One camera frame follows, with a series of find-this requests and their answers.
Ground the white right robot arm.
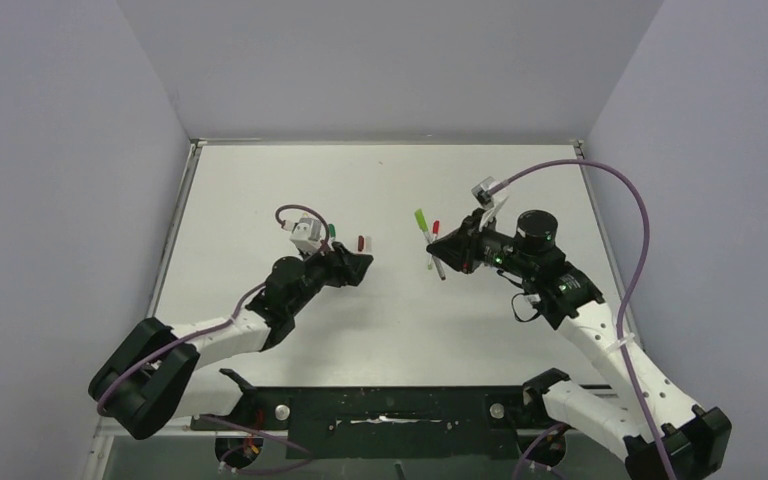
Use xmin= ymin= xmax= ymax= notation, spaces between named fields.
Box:
xmin=426 ymin=209 xmax=732 ymax=479

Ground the purple lower base cable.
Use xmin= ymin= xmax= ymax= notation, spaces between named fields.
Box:
xmin=191 ymin=415 xmax=316 ymax=477

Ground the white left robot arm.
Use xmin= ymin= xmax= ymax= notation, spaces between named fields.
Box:
xmin=88 ymin=242 xmax=374 ymax=440

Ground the aluminium rail frame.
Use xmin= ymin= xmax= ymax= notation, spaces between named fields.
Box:
xmin=97 ymin=418 xmax=192 ymax=439

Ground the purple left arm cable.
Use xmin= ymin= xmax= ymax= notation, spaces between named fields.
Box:
xmin=95 ymin=203 xmax=332 ymax=417

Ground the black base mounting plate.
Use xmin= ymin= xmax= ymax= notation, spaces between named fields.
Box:
xmin=224 ymin=385 xmax=553 ymax=460

